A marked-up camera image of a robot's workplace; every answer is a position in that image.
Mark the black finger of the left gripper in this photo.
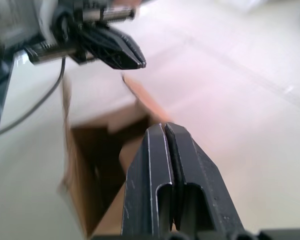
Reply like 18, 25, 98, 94
86, 31, 143, 71
107, 26, 148, 68

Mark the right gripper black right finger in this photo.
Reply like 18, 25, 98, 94
164, 122, 246, 233

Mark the small brown cardboard box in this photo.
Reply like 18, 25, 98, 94
57, 71, 181, 239

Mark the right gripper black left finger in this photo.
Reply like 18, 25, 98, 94
120, 122, 175, 240

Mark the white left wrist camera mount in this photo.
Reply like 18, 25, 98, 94
38, 0, 57, 44

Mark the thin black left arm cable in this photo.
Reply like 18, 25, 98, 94
0, 56, 67, 137

